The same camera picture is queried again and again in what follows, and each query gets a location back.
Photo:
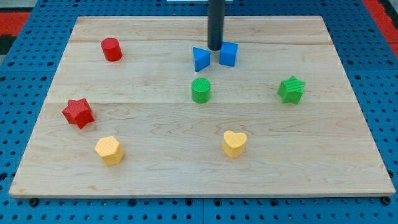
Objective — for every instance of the blue cube block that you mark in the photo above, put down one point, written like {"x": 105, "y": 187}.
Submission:
{"x": 228, "y": 54}

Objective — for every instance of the green star block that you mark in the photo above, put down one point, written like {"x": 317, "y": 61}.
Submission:
{"x": 291, "y": 90}

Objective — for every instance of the red star block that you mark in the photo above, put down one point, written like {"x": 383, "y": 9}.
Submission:
{"x": 78, "y": 112}

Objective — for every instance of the green cylinder block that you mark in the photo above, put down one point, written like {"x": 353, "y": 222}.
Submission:
{"x": 201, "y": 90}

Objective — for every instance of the yellow heart block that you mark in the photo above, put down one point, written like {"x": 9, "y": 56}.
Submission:
{"x": 234, "y": 144}

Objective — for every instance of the blue triangular prism block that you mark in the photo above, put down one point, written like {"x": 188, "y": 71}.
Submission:
{"x": 201, "y": 58}

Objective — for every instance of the light wooden board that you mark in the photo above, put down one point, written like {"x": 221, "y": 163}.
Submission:
{"x": 173, "y": 146}

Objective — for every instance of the yellow hexagon block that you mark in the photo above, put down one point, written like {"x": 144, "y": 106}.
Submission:
{"x": 110, "y": 150}

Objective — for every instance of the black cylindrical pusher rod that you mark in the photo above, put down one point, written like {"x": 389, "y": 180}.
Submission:
{"x": 215, "y": 24}

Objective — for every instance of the red cylinder block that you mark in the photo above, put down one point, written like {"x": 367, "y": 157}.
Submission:
{"x": 111, "y": 49}

